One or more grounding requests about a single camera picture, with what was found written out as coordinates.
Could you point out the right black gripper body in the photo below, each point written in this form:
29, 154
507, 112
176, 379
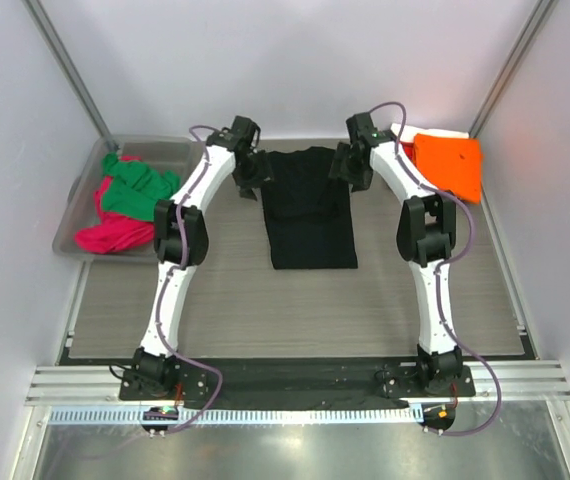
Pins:
345, 165

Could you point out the green t-shirt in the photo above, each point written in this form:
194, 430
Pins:
135, 187

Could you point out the clear plastic bin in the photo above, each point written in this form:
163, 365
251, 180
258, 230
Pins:
162, 153

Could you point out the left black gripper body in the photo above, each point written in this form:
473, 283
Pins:
253, 172

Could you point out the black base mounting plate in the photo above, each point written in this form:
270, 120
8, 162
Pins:
304, 382

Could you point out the aluminium extrusion rail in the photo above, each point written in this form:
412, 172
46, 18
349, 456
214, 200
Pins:
528, 380

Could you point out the aluminium frame post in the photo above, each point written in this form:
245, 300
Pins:
527, 36
48, 31

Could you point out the slotted white cable duct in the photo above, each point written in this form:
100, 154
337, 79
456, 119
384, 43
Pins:
165, 415

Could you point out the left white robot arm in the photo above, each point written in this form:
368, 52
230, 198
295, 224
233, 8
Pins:
181, 243

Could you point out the right aluminium frame post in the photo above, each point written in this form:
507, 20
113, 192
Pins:
527, 36

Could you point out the orange folded t-shirt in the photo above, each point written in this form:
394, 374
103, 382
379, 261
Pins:
452, 164

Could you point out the red white folded t-shirt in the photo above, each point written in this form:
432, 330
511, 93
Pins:
408, 134

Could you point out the left aluminium frame post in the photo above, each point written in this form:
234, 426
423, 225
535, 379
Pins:
48, 31

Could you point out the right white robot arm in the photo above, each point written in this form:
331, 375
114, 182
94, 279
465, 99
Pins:
425, 238

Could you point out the black t-shirt blue logo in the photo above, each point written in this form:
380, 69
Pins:
307, 214

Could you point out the pink t-shirt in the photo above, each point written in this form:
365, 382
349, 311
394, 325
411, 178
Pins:
114, 232

